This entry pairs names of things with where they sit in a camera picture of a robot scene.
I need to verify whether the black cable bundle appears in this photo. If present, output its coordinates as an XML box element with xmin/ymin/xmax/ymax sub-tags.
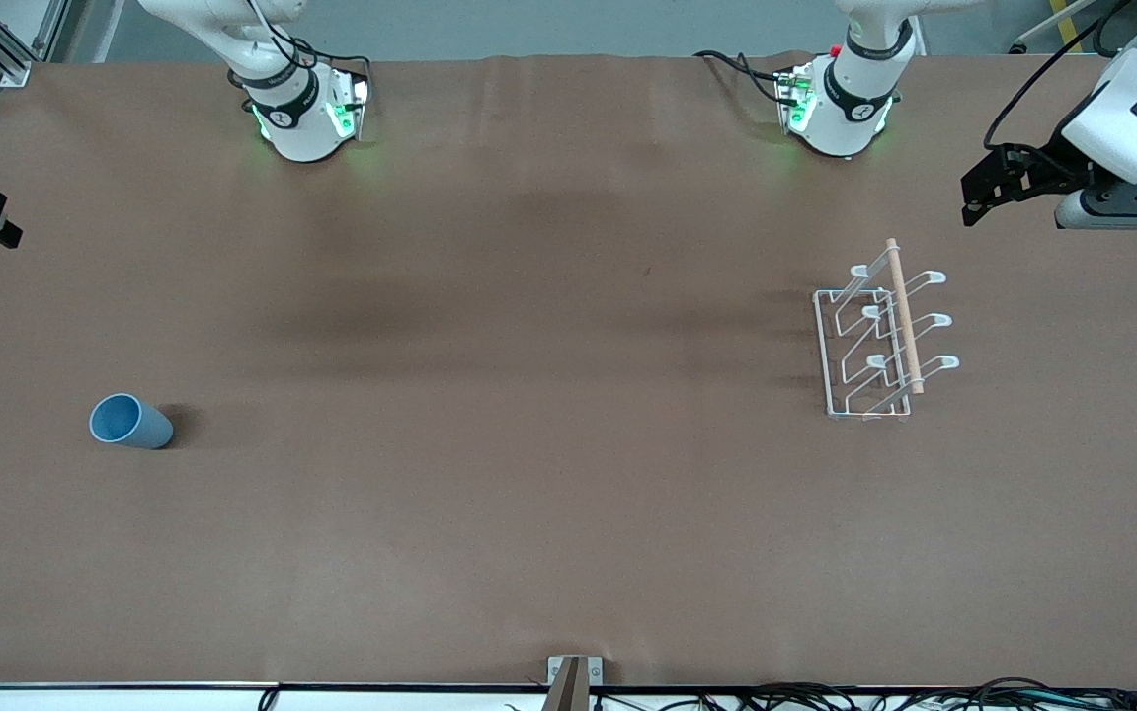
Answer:
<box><xmin>504</xmin><ymin>677</ymin><xmax>1137</xmax><ymax>711</ymax></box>

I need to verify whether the black left arm base cable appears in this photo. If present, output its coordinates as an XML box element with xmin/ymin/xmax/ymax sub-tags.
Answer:
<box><xmin>692</xmin><ymin>48</ymin><xmax>798</xmax><ymax>108</ymax></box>

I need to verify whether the metal bracket with wooden post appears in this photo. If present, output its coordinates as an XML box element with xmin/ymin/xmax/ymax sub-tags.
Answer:
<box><xmin>541</xmin><ymin>655</ymin><xmax>605</xmax><ymax>711</ymax></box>

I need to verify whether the black arm base cable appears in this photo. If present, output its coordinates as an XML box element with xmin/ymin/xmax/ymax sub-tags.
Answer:
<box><xmin>692</xmin><ymin>48</ymin><xmax>798</xmax><ymax>108</ymax></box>
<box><xmin>277</xmin><ymin>38</ymin><xmax>373</xmax><ymax>82</ymax></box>

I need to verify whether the blue plastic cup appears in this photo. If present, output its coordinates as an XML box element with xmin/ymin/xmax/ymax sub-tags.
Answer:
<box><xmin>89</xmin><ymin>393</ymin><xmax>175</xmax><ymax>451</ymax></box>

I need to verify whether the black right arm base cable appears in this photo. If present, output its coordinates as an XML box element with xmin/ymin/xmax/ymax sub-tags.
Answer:
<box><xmin>277</xmin><ymin>38</ymin><xmax>373</xmax><ymax>82</ymax></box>

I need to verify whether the white wire cup holder rack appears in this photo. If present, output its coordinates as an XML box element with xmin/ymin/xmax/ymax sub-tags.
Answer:
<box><xmin>813</xmin><ymin>238</ymin><xmax>961</xmax><ymax>423</ymax></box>

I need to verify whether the aluminium frame extrusion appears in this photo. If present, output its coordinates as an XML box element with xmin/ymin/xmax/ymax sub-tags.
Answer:
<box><xmin>0</xmin><ymin>0</ymin><xmax>71</xmax><ymax>89</ymax></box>

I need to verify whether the brown table cover sheet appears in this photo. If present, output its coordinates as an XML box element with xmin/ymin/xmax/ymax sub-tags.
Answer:
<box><xmin>0</xmin><ymin>51</ymin><xmax>1137</xmax><ymax>690</ymax></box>

